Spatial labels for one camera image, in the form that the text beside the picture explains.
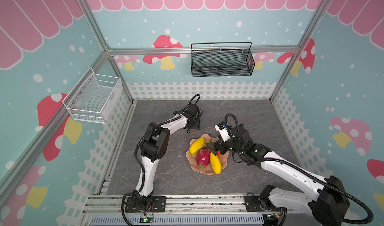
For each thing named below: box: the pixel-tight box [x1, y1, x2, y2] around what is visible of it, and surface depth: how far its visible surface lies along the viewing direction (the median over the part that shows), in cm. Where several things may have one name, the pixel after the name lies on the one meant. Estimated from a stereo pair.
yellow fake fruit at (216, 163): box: [209, 151, 222, 175], surface depth 81 cm
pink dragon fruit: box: [196, 147, 211, 169], surface depth 83 cm
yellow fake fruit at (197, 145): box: [189, 137, 206, 155], surface depth 89 cm
